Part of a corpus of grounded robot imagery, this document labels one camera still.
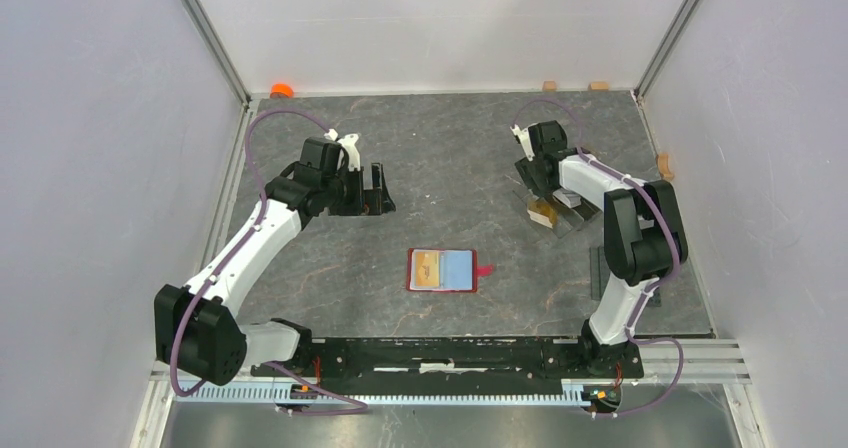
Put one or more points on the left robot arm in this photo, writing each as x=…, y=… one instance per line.
x=196, y=327

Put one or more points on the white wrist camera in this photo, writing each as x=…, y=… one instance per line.
x=522, y=137
x=351, y=159

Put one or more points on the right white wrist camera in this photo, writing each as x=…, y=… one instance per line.
x=522, y=137

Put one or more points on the gold credit card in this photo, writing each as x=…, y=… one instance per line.
x=426, y=270

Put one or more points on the orange round cap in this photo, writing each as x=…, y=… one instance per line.
x=281, y=90

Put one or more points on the grey studded baseplate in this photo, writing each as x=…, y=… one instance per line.
x=599, y=272

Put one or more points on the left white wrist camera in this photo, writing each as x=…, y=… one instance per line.
x=351, y=159

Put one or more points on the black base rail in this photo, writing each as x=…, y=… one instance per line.
x=524, y=365

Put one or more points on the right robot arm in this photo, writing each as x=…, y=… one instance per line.
x=644, y=240

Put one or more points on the curved wooden piece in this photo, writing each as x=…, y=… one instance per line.
x=664, y=166

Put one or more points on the white card stack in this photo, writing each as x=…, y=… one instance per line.
x=567, y=198

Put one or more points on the tiered acrylic card stand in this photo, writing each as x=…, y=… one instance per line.
x=569, y=220

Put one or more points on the gold card stack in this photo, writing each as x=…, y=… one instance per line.
x=542, y=213

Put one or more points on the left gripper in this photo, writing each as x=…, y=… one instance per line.
x=366, y=203

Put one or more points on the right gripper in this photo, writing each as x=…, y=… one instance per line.
x=534, y=185

